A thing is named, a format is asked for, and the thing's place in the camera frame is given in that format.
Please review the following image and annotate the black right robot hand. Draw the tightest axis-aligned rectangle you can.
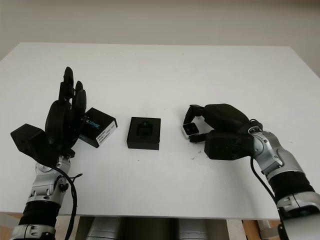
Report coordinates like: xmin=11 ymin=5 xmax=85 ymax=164
xmin=181 ymin=103 xmax=252 ymax=144

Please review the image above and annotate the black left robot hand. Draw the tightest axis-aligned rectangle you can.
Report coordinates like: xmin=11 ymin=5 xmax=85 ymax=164
xmin=44 ymin=66 xmax=87 ymax=157

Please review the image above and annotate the small silver square camera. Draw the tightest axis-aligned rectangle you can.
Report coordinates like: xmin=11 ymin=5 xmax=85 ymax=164
xmin=181 ymin=122 xmax=200 ymax=140

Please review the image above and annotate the black RealSense box lid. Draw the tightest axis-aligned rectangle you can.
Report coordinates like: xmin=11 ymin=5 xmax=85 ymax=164
xmin=78 ymin=107 xmax=118 ymax=149

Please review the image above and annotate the black box base with insert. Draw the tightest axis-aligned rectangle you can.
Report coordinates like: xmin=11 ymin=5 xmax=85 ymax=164
xmin=126 ymin=116 xmax=161 ymax=151

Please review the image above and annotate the white table leg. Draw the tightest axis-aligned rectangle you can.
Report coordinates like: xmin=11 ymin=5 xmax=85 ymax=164
xmin=257 ymin=219 xmax=272 ymax=232

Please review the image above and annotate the grey black robot torso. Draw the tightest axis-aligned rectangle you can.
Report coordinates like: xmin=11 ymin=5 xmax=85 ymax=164
xmin=78 ymin=216 xmax=227 ymax=240

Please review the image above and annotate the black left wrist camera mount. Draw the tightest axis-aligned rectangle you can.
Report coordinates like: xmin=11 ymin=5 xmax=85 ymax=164
xmin=10 ymin=123 xmax=60 ymax=166

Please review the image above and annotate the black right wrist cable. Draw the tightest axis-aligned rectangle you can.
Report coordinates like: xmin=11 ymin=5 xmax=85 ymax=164
xmin=248 ymin=119 xmax=287 ymax=240

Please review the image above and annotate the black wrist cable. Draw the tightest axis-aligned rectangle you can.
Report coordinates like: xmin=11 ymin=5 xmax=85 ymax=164
xmin=248 ymin=119 xmax=287 ymax=240
xmin=37 ymin=163 xmax=82 ymax=240

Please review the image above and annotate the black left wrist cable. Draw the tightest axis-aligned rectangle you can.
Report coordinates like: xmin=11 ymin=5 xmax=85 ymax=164
xmin=37 ymin=163 xmax=82 ymax=240

